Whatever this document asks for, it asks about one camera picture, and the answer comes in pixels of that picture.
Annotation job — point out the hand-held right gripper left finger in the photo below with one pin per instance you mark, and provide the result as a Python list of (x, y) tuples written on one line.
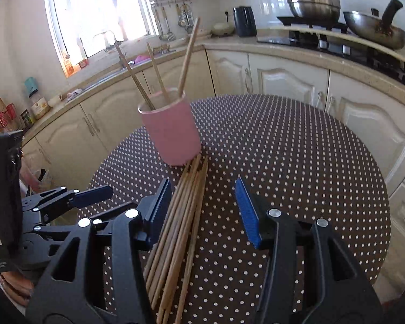
[(162, 204)]

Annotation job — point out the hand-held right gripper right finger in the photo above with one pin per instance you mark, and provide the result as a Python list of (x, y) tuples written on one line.
[(248, 209)]

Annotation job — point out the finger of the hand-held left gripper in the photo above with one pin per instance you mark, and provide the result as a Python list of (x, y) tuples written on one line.
[(111, 213), (94, 194)]

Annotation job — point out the bunch of wooden chopsticks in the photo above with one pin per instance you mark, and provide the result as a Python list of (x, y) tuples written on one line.
[(179, 229)]

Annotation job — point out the pink cup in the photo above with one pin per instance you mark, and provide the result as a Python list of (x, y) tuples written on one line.
[(172, 135)]

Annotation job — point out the long wooden chopstick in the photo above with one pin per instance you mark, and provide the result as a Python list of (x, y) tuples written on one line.
[(135, 76), (189, 57), (157, 71)]

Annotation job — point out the person's left hand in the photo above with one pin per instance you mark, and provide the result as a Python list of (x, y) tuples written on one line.
[(17, 287)]

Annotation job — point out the brown polka-dot tablecloth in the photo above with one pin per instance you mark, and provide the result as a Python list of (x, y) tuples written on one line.
[(290, 175)]

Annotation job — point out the small dark jar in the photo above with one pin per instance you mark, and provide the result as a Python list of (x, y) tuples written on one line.
[(27, 118)]

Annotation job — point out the jar with teal lid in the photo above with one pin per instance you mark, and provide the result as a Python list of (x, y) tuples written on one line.
[(39, 108)]

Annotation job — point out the small white bowl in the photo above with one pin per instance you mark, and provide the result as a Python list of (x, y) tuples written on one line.
[(55, 100)]

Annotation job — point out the light blue container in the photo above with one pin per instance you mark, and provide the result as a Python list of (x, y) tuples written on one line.
[(31, 86)]

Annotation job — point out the pink dishcloth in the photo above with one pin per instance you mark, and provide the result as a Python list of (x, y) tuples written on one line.
[(74, 92)]

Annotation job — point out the stainless steel sink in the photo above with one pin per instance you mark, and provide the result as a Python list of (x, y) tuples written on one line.
[(121, 71)]

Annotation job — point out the small pink jar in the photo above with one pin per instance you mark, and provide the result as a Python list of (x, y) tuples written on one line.
[(83, 64)]

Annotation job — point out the orange bottle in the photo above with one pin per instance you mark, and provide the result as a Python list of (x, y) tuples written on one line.
[(69, 65)]

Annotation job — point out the pink plastic dish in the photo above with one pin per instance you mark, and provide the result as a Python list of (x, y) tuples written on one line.
[(141, 59)]

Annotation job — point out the metal sink faucet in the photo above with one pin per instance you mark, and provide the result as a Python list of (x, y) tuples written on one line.
[(114, 40)]

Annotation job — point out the barred kitchen window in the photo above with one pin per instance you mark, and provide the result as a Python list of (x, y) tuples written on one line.
[(98, 13)]

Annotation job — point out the large white bowl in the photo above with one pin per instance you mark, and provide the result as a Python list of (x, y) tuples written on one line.
[(222, 29)]

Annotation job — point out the hanging metal spoons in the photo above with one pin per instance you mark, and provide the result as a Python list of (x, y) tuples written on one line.
[(185, 18)]

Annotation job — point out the black electric kettle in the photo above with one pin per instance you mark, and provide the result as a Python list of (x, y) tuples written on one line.
[(244, 22)]

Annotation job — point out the black glass hob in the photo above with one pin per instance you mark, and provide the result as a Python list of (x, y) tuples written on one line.
[(357, 57)]

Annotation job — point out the black gas burner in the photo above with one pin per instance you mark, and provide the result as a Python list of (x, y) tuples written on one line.
[(310, 23)]

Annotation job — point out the beige stone slab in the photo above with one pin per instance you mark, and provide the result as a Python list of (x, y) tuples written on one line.
[(357, 42)]

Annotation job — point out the metal wok with lid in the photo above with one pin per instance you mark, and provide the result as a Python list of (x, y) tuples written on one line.
[(374, 30)]

